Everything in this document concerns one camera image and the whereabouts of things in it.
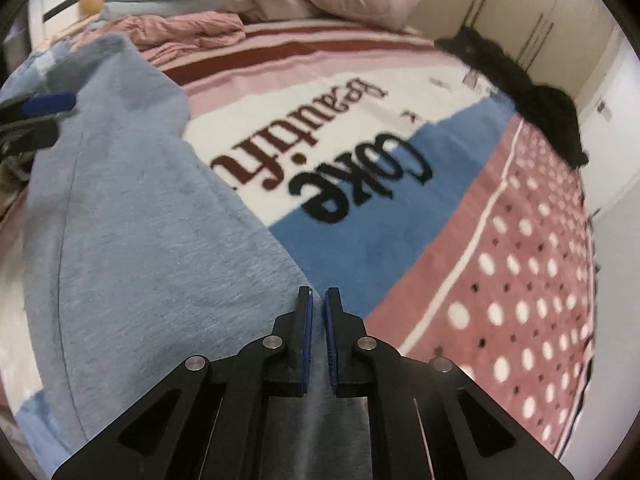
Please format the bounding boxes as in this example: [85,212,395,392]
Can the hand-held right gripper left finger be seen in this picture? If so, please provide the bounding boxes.
[51,286,314,480]

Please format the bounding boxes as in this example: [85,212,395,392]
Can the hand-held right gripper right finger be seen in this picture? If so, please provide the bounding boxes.
[323,287,575,480]

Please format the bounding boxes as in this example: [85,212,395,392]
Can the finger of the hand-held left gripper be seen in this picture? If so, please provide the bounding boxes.
[0,114,63,157]
[0,92,77,120]

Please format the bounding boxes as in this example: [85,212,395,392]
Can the light blue pants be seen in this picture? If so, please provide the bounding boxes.
[19,32,373,480]

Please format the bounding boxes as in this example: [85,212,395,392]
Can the pink ruffled cloth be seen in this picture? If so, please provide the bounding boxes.
[100,10,248,66]

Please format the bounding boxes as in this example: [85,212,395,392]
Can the printed blanket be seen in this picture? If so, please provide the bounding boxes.
[0,20,598,461]

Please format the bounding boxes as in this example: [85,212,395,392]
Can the dark cloth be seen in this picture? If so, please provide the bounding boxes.
[434,25,591,168]

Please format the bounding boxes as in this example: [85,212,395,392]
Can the cream wardrobe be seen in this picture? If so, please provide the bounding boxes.
[405,0,618,106]

